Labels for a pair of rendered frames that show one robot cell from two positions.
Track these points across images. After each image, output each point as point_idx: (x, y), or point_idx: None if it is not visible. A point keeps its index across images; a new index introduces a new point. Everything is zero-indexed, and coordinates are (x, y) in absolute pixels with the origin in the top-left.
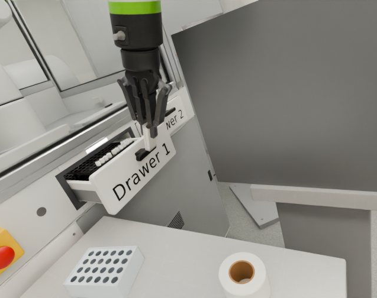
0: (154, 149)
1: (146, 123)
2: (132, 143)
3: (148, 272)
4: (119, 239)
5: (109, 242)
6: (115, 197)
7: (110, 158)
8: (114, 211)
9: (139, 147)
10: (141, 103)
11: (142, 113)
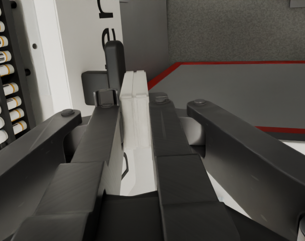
0: (91, 11)
1: (132, 132)
2: (50, 85)
3: (245, 214)
4: (151, 171)
5: (135, 177)
6: (123, 180)
7: (1, 100)
8: (133, 181)
9: (77, 74)
10: (117, 192)
11: (121, 164)
